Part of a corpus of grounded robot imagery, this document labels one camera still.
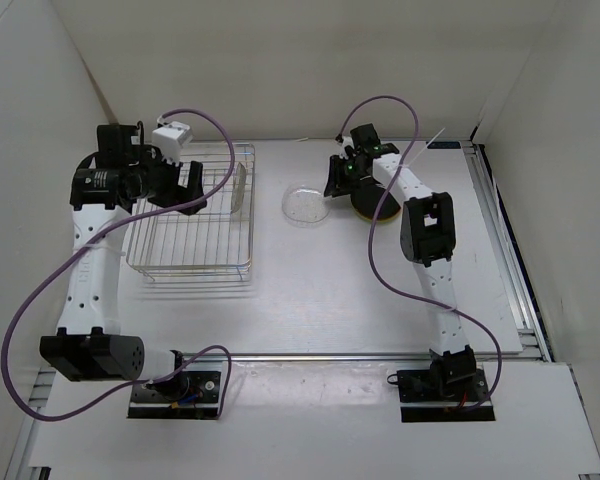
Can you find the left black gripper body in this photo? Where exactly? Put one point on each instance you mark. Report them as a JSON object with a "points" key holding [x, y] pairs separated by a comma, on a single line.
{"points": [[162, 178]]}

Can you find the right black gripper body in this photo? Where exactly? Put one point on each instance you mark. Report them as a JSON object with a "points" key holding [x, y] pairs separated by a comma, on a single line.
{"points": [[353, 175]]}

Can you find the black plate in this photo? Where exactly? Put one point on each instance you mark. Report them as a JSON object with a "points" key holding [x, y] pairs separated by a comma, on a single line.
{"points": [[366, 198]]}

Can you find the green plate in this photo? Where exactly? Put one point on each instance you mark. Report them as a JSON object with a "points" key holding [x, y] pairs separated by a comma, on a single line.
{"points": [[380, 220]]}

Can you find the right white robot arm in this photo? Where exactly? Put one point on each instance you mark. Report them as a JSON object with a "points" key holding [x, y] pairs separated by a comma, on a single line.
{"points": [[427, 240]]}

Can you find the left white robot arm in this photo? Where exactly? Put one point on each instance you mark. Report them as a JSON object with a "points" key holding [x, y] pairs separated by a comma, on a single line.
{"points": [[89, 344]]}

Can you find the white zip tie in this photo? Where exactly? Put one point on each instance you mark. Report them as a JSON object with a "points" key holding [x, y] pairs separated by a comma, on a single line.
{"points": [[409, 161]]}

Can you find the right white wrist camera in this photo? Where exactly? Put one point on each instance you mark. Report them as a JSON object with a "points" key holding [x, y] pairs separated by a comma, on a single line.
{"points": [[346, 145]]}

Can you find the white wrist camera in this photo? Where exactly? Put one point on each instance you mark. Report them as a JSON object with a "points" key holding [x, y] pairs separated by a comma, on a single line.
{"points": [[346, 145], [170, 137]]}

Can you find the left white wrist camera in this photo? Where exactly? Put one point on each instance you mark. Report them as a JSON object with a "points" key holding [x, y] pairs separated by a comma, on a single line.
{"points": [[170, 137]]}

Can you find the metal wire dish rack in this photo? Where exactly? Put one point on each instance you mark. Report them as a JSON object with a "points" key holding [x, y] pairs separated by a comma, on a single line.
{"points": [[212, 245]]}

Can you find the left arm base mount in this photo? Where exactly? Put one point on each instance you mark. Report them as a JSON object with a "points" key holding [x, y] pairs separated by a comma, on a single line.
{"points": [[193, 395]]}

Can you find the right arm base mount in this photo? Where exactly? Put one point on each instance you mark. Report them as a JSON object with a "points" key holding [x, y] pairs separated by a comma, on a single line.
{"points": [[422, 401]]}

